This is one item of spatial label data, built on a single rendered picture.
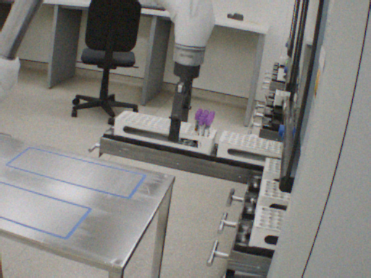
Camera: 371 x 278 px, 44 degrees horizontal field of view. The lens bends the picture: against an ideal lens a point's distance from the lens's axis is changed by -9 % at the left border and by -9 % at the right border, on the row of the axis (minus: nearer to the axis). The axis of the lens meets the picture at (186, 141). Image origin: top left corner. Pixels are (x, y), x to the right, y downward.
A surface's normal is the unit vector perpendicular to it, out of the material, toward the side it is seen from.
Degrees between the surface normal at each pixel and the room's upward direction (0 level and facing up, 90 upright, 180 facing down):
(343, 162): 90
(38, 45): 90
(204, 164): 90
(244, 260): 90
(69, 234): 0
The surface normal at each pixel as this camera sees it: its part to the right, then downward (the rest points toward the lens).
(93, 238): 0.14, -0.93
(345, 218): -0.21, 0.32
